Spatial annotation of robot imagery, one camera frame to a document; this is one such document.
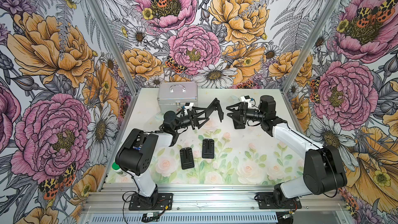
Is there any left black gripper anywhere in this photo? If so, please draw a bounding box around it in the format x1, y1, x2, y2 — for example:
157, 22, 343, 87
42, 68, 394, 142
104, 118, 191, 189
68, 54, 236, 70
174, 105, 209, 130

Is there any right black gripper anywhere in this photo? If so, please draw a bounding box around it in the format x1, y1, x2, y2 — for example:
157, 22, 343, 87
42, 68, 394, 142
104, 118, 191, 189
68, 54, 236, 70
226, 102, 265, 125

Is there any black phone stand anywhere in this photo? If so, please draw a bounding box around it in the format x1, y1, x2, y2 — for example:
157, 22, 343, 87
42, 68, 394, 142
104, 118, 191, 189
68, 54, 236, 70
180, 147, 194, 170
226, 102, 247, 130
202, 139, 215, 159

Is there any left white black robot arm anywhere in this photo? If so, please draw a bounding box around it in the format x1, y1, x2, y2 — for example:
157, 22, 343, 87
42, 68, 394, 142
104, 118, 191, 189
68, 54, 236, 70
115, 99, 224, 211

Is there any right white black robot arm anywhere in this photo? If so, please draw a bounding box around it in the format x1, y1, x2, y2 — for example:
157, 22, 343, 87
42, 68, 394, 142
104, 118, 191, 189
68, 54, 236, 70
226, 95, 347, 209

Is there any silver aluminium case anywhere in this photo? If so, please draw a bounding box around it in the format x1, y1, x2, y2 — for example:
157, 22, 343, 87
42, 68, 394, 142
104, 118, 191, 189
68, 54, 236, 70
157, 82, 198, 114

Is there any green cap white bottle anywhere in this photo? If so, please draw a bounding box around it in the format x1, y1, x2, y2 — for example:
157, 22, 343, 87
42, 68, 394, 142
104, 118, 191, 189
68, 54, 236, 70
112, 162, 126, 176

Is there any small circuit board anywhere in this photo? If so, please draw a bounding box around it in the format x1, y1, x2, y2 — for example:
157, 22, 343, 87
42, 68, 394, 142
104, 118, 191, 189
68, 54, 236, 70
141, 212, 159, 223

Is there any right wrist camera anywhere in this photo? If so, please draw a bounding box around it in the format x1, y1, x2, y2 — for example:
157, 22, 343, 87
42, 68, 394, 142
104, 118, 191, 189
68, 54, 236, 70
240, 95, 254, 108

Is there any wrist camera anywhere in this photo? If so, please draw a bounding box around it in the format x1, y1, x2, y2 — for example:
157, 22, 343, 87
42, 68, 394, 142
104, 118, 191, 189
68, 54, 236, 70
240, 95, 254, 108
181, 102, 194, 115

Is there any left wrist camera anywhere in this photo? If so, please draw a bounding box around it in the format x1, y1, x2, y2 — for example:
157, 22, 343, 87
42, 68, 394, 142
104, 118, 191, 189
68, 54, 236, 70
181, 102, 194, 115

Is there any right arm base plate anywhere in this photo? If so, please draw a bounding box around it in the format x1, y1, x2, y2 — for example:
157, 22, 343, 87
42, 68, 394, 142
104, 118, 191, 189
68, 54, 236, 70
254, 192, 302, 211

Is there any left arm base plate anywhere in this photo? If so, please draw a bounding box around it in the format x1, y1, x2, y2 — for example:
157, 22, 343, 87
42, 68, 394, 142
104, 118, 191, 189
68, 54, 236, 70
129, 193, 174, 211

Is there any aluminium front rail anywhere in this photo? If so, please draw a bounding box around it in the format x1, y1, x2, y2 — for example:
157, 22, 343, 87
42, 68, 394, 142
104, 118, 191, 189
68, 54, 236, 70
83, 183, 345, 214

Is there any right aluminium corner post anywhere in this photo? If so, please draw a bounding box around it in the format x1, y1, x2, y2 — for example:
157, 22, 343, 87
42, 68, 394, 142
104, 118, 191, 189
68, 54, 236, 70
282, 0, 340, 94

